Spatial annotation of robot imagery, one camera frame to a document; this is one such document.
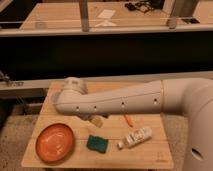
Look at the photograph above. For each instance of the wooden block under arm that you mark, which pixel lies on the wooden block under arm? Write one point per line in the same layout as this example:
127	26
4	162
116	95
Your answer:
96	120

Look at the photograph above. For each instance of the grey metal post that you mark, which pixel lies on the grey metal post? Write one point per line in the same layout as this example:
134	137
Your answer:
182	9
83	6

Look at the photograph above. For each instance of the grey metal post right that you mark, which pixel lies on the grey metal post right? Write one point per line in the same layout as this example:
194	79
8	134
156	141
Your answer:
182	9

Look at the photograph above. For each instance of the orange ceramic bowl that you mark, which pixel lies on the orange ceramic bowl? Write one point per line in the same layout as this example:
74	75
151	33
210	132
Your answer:
55	142

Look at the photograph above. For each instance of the metal clamp bracket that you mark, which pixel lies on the metal clamp bracket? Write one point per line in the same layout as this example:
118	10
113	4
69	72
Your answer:
7	80

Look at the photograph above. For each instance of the green sponge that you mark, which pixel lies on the green sponge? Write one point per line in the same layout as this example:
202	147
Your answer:
97	143

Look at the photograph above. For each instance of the orange marker pen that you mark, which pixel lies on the orange marker pen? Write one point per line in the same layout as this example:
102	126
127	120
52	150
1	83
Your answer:
128	120

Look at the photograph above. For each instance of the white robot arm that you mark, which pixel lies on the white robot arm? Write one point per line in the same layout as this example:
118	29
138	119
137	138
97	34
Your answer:
192	97

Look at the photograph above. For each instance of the white paper sheet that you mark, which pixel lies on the white paper sheet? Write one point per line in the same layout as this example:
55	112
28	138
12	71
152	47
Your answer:
106	14

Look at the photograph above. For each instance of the clear plastic bottle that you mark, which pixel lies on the clear plastic bottle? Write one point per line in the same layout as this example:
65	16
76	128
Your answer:
134	138

